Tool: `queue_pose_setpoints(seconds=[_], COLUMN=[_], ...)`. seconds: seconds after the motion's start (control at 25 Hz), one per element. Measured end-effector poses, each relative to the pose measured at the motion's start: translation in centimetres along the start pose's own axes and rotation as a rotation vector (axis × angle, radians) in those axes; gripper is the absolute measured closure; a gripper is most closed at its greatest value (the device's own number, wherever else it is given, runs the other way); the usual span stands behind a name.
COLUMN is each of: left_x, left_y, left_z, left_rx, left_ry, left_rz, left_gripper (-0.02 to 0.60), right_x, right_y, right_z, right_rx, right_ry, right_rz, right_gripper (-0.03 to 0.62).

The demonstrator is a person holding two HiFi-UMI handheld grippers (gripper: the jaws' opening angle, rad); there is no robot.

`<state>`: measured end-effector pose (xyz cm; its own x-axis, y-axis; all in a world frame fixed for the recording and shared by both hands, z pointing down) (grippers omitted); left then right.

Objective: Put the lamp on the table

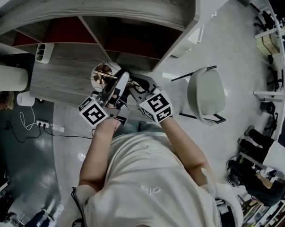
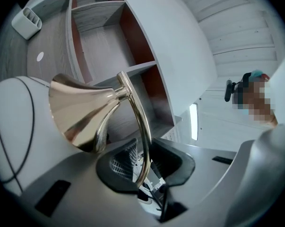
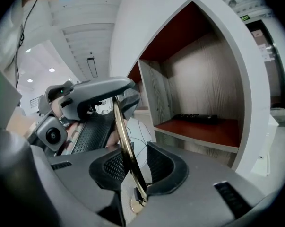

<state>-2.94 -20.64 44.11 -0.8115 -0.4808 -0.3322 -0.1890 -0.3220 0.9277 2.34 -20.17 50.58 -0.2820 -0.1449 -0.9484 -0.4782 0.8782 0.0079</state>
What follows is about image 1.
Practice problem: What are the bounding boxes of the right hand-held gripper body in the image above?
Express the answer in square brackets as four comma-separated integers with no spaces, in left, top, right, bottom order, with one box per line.
[138,86,173,124]

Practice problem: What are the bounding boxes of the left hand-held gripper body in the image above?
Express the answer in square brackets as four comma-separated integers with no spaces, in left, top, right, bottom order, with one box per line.
[78,91,131,128]

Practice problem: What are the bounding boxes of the gold metallic object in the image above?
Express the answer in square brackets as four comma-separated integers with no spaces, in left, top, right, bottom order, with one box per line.
[90,60,143,104]

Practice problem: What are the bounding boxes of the person's right forearm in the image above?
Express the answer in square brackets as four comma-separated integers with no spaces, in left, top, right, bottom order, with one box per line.
[159,120,211,188]

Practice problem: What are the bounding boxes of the person's left forearm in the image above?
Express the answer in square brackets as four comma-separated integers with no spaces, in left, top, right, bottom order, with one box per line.
[78,120,117,192]

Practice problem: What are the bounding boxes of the grey wooden desk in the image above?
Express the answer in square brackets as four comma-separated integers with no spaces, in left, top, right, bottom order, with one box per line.
[28,43,164,104]

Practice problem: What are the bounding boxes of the long white office desk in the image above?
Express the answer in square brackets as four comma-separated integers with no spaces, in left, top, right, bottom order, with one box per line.
[248,0,285,140]

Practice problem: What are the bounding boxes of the grey-green chair black legs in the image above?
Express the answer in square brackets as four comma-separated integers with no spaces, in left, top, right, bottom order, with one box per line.
[171,65,227,127]

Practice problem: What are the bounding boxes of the white power strip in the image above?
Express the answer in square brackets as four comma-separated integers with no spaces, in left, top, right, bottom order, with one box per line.
[35,120,51,129]

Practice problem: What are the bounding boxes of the white drawer cabinet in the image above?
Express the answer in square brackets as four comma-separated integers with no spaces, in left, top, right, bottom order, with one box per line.
[170,24,206,59]

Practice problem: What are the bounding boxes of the small white cylinder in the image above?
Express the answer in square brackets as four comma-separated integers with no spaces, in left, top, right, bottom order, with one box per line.
[16,91,36,107]

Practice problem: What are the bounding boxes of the white ribbed pen holder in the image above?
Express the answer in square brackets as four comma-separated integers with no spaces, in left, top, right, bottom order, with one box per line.
[34,43,55,64]

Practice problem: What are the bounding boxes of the person's cream shirt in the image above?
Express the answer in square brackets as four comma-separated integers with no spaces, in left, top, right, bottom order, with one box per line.
[68,131,243,227]

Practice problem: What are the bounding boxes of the large white cylinder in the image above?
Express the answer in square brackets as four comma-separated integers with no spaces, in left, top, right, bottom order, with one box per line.
[0,62,30,93]

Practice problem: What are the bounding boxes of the wooden hutch shelf red back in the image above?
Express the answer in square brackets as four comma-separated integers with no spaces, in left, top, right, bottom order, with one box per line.
[0,0,202,73]

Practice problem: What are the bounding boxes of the cardboard boxes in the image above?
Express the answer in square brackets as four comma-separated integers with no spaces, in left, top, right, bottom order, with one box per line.
[255,34,281,54]

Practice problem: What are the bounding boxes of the black floor cable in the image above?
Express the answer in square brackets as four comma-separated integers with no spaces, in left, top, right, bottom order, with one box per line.
[4,120,94,144]

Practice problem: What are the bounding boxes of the white cable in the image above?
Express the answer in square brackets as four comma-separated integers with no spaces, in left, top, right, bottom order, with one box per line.
[19,105,39,131]

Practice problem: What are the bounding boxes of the black cord at shirt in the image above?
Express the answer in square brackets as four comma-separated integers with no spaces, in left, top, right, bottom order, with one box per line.
[71,186,86,227]

